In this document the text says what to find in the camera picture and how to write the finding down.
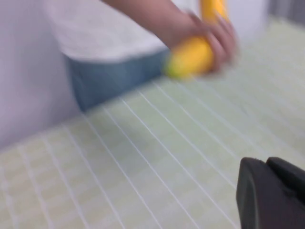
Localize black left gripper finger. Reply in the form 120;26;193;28
235;156;305;229

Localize yellow plastic banana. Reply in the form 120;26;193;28
164;0;231;80

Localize person's right forearm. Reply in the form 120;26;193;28
102;0;191;48

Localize person's right hand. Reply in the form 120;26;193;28
182;10;242;72

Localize green grid tablecloth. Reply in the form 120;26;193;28
0;14;305;229

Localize blue jeans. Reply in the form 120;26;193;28
66;49;170;113

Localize white t-shirt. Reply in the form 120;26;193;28
42;0;270;64

